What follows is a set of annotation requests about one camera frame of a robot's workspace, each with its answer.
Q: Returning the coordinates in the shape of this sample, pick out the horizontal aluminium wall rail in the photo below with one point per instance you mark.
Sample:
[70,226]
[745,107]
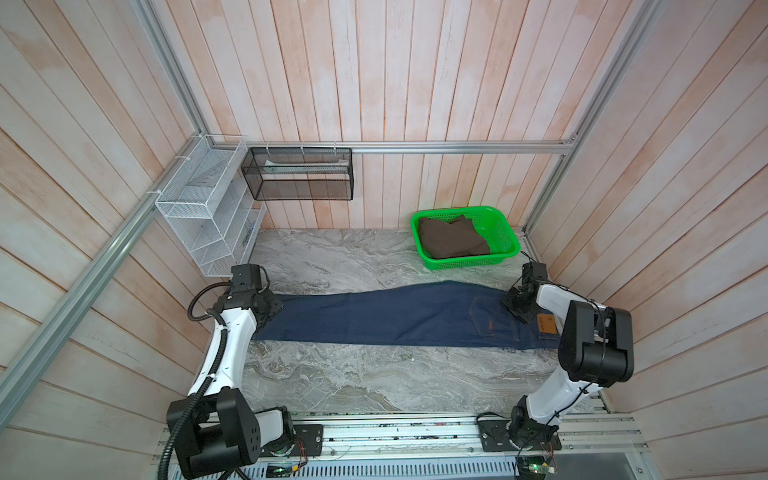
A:
[547,147]

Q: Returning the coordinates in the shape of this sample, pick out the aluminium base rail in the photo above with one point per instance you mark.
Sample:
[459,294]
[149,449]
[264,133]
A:
[597,445]

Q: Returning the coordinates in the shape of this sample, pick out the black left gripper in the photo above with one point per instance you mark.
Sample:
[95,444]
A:
[275,305]

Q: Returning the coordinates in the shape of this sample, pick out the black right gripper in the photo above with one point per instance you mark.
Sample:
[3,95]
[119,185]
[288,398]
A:
[506,300]

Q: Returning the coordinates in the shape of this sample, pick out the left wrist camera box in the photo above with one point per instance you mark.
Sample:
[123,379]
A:
[246,277]

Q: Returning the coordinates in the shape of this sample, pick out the folded dark brown trousers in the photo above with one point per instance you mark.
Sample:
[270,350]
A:
[451,239]

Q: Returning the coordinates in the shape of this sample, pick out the white wire mesh shelf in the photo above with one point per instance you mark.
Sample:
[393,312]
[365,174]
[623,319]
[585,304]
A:
[208,205]

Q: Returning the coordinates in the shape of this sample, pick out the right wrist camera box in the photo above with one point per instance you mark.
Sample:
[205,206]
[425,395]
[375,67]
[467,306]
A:
[533,274]

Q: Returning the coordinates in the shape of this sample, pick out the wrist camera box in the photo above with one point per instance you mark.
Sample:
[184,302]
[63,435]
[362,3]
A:
[246,277]
[533,274]

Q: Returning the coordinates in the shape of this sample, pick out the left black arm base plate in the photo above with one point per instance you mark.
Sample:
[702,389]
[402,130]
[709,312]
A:
[307,440]

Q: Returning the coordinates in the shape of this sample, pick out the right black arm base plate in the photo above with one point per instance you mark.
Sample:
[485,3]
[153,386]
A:
[501,434]

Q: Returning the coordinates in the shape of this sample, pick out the green perforated plastic basket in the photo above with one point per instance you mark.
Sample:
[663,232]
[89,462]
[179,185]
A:
[489,222]

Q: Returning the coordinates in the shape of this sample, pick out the black mesh wall basket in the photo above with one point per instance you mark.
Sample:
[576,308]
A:
[299,173]

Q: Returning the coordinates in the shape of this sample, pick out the dark blue denim jeans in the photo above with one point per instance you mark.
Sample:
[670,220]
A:
[443,314]

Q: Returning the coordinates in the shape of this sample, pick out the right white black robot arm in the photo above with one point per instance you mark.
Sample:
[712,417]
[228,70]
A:
[595,351]

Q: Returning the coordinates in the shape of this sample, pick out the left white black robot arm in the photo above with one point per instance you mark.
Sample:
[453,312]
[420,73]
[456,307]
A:
[214,430]

